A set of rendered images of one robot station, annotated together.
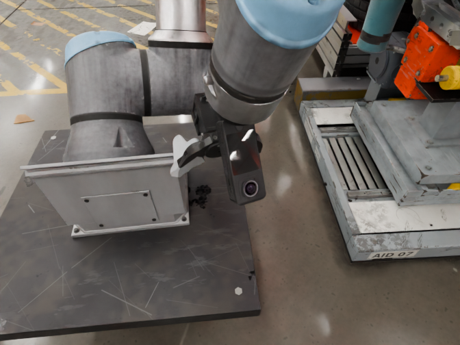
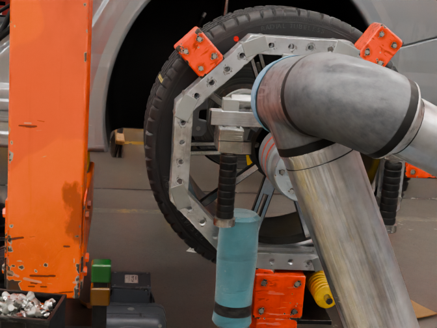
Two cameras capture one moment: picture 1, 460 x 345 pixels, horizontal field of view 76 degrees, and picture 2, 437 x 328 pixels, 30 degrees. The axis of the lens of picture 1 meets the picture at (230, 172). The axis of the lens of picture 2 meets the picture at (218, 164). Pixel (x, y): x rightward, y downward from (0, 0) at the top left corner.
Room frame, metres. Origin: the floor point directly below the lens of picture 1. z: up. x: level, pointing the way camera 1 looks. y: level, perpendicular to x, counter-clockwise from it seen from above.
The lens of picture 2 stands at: (1.08, 1.27, 1.23)
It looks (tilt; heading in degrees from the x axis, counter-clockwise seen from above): 13 degrees down; 266
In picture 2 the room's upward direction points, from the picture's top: 4 degrees clockwise
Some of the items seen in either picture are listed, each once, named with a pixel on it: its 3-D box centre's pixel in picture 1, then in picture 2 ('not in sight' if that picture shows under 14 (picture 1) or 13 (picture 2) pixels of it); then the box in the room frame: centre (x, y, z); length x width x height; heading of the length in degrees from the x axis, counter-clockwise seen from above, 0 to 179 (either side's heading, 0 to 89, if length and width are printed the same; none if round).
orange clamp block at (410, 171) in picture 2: not in sight; (419, 160); (0.49, -0.59, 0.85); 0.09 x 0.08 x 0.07; 3
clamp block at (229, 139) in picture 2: not in sight; (228, 136); (0.96, -0.35, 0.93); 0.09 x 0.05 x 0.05; 93
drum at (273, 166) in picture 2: not in sight; (294, 161); (0.80, -0.49, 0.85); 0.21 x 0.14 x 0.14; 93
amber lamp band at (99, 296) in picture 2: not in sight; (100, 293); (1.20, -0.31, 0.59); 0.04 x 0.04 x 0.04; 3
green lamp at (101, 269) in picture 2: not in sight; (101, 271); (1.20, -0.31, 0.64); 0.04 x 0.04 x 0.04; 3
